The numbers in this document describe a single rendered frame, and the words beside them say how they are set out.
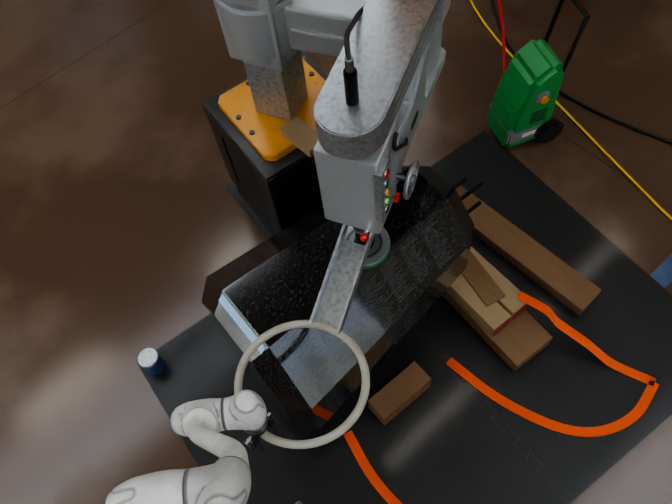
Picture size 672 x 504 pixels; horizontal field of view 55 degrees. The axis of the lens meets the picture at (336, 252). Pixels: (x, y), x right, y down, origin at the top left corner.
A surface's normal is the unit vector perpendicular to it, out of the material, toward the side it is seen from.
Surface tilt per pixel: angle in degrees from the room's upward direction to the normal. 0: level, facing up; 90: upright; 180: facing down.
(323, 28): 90
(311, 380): 45
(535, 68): 34
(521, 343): 0
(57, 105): 0
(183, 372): 0
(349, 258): 16
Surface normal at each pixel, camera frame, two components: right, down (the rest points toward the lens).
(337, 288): -0.18, -0.24
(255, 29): -0.03, 0.88
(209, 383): -0.08, -0.48
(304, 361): 0.41, 0.11
